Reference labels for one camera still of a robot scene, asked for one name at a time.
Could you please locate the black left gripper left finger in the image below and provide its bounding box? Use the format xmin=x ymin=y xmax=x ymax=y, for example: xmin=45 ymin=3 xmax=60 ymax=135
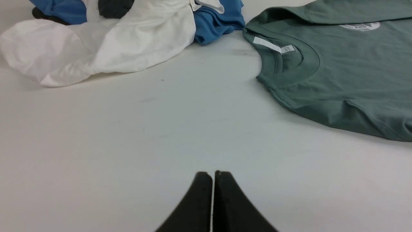
xmin=156 ymin=172 xmax=212 ymax=232

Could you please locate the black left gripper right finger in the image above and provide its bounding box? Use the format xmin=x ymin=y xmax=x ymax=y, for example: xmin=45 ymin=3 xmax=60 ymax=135
xmin=212 ymin=170 xmax=277 ymax=232

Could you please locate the green long-sleeve top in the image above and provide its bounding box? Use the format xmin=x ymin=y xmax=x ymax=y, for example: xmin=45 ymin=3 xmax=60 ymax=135
xmin=243 ymin=0 xmax=412 ymax=141

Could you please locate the white shirt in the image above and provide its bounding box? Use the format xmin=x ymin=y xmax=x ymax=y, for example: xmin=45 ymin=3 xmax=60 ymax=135
xmin=1 ymin=0 xmax=225 ymax=88

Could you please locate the blue shirt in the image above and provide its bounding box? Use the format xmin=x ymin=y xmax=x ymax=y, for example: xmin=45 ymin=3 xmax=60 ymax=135
xmin=30 ymin=0 xmax=246 ymax=45

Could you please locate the dark grey shirt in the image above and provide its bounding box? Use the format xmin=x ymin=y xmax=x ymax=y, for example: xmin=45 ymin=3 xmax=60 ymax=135
xmin=30 ymin=0 xmax=134 ymax=25

